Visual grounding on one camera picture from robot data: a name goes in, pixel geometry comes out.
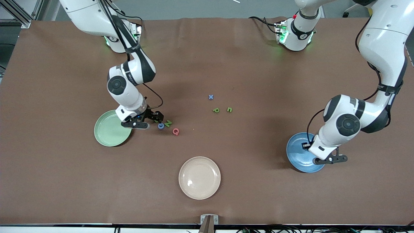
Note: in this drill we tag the pink letter Q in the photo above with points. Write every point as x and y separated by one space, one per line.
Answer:
177 133

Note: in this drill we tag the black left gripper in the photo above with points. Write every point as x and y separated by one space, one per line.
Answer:
306 146

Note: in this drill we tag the light green plate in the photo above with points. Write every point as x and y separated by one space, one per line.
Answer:
108 131

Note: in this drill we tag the beige plate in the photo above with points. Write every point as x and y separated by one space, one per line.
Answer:
199 178

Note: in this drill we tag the blue plate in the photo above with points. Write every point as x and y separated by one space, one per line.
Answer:
299 155

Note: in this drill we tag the aluminium frame profile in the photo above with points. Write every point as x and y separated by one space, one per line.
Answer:
27 23

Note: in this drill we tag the silver right base connector box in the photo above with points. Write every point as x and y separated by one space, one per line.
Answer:
138 30

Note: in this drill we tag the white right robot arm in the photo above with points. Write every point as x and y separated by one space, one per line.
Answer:
129 97

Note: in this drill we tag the silver base connector box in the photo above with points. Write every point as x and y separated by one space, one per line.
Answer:
279 32
138 30

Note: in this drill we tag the silver left base connector box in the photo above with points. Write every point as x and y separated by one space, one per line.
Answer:
279 32

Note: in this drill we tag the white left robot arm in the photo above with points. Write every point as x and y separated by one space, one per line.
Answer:
381 38

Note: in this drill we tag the silver metal bracket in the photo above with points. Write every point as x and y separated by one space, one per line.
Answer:
203 219

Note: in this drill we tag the tan camera mount pole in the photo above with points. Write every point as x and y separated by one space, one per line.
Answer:
207 226

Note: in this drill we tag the blue letter G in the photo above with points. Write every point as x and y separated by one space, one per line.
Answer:
159 126

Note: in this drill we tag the brown table cover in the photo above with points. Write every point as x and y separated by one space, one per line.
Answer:
207 64

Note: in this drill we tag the white table edge rail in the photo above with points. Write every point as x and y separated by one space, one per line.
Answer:
64 229

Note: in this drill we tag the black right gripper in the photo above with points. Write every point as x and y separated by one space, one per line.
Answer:
150 114

